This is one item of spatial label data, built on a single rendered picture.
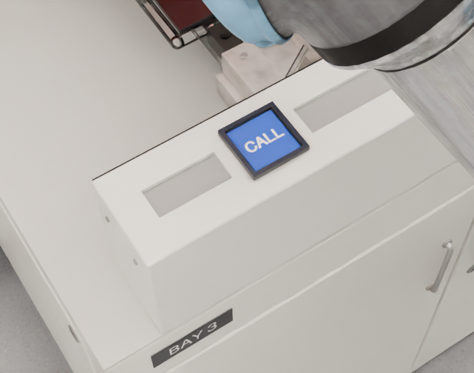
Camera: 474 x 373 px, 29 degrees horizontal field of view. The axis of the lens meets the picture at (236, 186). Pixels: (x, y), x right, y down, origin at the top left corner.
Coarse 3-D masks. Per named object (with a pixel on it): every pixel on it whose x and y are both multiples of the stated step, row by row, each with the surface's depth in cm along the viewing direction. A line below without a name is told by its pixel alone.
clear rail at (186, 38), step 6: (216, 18) 93; (198, 24) 92; (204, 24) 92; (210, 24) 92; (186, 30) 92; (192, 30) 92; (198, 30) 92; (204, 30) 92; (180, 36) 91; (186, 36) 92; (192, 36) 92; (198, 36) 92; (204, 36) 93; (174, 42) 91; (180, 42) 91; (186, 42) 92; (192, 42) 92; (174, 48) 92; (180, 48) 92
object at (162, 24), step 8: (136, 0) 95; (144, 0) 94; (144, 8) 94; (152, 8) 93; (152, 16) 93; (160, 16) 93; (160, 24) 92; (168, 24) 92; (160, 32) 93; (168, 32) 92; (176, 32) 92; (168, 40) 92; (176, 48) 92
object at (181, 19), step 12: (156, 0) 94; (168, 0) 94; (180, 0) 94; (192, 0) 94; (168, 12) 93; (180, 12) 93; (192, 12) 93; (204, 12) 93; (180, 24) 93; (192, 24) 93
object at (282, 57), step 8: (272, 48) 93; (280, 48) 93; (288, 48) 93; (296, 48) 93; (272, 56) 93; (280, 56) 93; (288, 56) 93; (296, 56) 93; (272, 64) 92; (280, 64) 92; (288, 64) 92; (304, 64) 92; (280, 72) 92; (216, 80) 92; (224, 80) 91; (216, 88) 93; (224, 88) 91; (232, 88) 91; (224, 96) 92; (232, 96) 90; (240, 96) 90; (232, 104) 91
